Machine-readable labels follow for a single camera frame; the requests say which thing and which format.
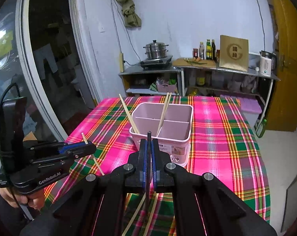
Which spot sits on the wooden cutting board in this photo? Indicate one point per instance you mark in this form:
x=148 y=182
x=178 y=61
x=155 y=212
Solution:
x=202 y=62

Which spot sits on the person's left hand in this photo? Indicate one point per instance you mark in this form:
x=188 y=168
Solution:
x=37 y=201

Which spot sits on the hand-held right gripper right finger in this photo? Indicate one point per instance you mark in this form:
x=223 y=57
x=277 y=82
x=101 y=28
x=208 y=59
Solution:
x=154 y=157

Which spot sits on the white wall switch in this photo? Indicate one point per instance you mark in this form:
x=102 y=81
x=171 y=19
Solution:
x=102 y=28

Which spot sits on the red sauce jar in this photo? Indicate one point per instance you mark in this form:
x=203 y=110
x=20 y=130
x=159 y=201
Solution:
x=195 y=53

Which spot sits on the white electric kettle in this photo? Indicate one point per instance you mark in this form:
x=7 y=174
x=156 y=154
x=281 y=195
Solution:
x=266 y=65

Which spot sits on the pink plastic utensil basket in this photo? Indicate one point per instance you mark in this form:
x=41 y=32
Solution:
x=173 y=132

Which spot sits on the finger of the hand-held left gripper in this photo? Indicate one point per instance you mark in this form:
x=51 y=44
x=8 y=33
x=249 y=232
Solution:
x=84 y=151
x=52 y=144

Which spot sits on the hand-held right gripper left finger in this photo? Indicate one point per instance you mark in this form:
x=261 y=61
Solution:
x=144 y=157

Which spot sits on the golden cardboard box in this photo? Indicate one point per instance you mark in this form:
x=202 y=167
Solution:
x=233 y=54

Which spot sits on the yellow wooden door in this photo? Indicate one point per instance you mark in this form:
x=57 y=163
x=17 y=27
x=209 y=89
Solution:
x=291 y=66

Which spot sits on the stainless steel steamer pot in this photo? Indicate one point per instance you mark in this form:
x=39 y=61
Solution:
x=155 y=49

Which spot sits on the dark glass bottle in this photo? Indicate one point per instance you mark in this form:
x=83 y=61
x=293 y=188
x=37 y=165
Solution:
x=213 y=49

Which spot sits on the clear plastic bottle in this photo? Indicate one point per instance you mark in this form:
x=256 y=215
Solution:
x=201 y=51

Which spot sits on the pink plaid tablecloth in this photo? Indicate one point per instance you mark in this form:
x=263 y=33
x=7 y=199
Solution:
x=212 y=152

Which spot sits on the green bottle yellow label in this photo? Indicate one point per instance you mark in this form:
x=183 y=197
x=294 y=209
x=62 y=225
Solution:
x=208 y=49

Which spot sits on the purple foam pad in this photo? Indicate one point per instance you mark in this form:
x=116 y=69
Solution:
x=249 y=104

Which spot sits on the steel kitchen table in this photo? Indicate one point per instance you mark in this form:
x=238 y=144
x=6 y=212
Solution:
x=148 y=72
x=237 y=75

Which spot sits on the black countertop stove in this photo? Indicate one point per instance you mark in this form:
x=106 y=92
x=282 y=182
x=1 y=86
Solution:
x=155 y=63

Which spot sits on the chopstick pair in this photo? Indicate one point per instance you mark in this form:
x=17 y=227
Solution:
x=168 y=102

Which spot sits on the white sliding door frame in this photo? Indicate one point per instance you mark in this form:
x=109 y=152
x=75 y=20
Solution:
x=83 y=54

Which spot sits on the green knotted hanging cloth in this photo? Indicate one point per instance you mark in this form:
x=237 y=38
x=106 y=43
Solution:
x=128 y=12

